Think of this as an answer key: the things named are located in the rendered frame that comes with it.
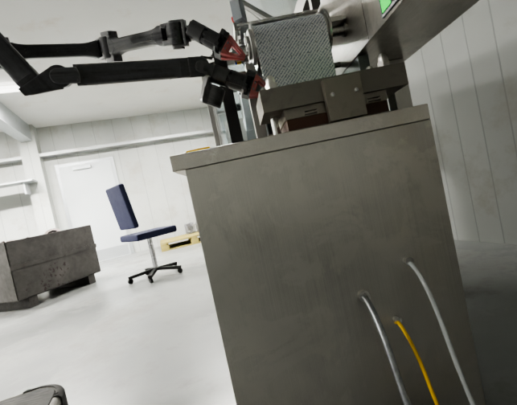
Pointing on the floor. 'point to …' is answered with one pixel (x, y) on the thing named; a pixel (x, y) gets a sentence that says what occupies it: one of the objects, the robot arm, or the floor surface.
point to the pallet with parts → (182, 239)
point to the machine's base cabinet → (335, 271)
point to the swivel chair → (125, 217)
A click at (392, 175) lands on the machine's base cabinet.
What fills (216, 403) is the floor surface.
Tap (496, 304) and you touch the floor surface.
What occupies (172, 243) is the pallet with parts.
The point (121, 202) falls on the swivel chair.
